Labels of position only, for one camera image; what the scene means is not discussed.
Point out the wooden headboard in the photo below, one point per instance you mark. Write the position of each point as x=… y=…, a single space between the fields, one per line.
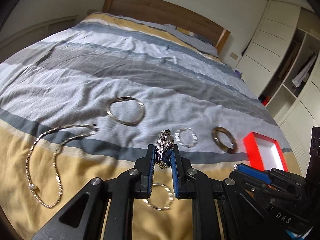
x=162 y=12

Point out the striped blue yellow duvet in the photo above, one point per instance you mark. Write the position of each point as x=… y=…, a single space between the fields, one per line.
x=56 y=134

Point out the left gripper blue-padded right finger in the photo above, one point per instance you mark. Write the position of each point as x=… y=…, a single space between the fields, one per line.
x=181 y=183

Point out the red gift box white interior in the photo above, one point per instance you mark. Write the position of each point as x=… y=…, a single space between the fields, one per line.
x=264 y=153

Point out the white wardrobe with shelves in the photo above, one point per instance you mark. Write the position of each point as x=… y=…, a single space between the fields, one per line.
x=286 y=36

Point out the beige wall switch plate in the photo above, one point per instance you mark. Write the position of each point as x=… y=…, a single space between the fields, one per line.
x=234 y=56

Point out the hanging striped shirt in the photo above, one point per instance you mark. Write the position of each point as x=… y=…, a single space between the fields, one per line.
x=304 y=69

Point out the large thin silver bangle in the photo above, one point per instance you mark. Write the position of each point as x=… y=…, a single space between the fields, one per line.
x=125 y=110

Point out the brown horn bangle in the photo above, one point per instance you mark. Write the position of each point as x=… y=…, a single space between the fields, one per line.
x=224 y=140

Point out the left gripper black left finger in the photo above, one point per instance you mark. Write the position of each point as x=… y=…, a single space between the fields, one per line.
x=145 y=166

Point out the grey blue pillow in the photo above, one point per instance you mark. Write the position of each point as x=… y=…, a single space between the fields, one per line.
x=197 y=41

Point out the red object on wardrobe floor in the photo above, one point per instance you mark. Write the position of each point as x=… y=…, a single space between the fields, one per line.
x=266 y=100

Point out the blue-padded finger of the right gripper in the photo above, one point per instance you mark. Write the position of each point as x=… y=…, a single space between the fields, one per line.
x=254 y=173

